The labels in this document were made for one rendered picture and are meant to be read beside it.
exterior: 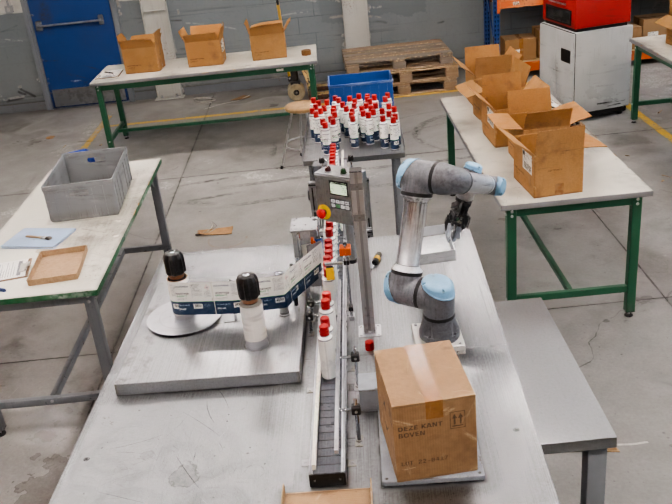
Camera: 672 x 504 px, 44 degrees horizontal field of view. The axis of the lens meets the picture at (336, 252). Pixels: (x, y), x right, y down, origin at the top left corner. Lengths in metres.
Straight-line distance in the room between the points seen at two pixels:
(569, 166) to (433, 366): 2.25
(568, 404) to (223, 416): 1.15
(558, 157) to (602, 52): 3.92
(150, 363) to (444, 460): 1.23
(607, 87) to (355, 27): 3.44
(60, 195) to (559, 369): 2.98
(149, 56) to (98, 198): 3.85
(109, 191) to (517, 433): 2.89
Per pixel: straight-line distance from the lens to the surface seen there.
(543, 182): 4.51
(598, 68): 8.35
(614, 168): 4.95
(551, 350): 3.11
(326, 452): 2.59
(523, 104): 5.17
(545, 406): 2.83
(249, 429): 2.81
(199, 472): 2.69
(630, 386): 4.42
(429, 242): 3.65
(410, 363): 2.51
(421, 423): 2.39
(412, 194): 2.98
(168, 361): 3.16
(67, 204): 4.88
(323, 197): 3.05
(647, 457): 4.00
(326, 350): 2.83
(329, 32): 10.52
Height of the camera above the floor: 2.50
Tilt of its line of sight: 25 degrees down
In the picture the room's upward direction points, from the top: 6 degrees counter-clockwise
